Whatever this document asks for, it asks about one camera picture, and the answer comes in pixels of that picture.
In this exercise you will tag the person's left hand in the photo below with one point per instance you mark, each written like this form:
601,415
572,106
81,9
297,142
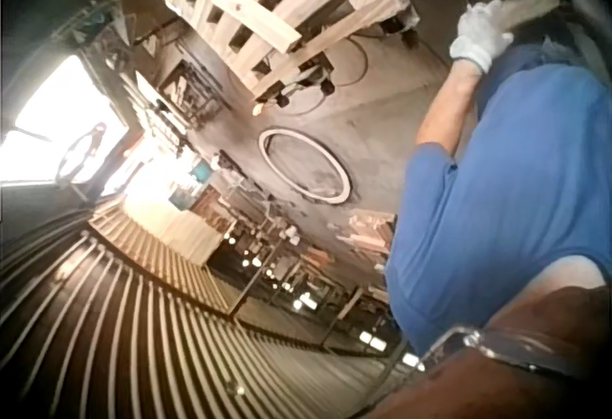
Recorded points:
478,36

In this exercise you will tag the person's left fingers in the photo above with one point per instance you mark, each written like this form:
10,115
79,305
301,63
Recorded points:
485,12

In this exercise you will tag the person's legs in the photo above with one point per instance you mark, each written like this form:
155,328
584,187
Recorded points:
569,31

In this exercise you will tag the loose wooden plank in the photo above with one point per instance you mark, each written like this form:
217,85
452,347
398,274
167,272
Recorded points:
255,17

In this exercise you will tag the pile of wood offcuts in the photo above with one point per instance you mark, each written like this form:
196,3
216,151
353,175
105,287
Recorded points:
368,237

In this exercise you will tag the metal workbench with clutter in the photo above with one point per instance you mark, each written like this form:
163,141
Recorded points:
268,237

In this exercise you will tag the cluttered workshop shelf rack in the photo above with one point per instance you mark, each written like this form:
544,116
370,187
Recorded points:
181,89

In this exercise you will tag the wooden pallet frame on wheels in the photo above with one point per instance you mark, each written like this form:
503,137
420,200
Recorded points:
287,12

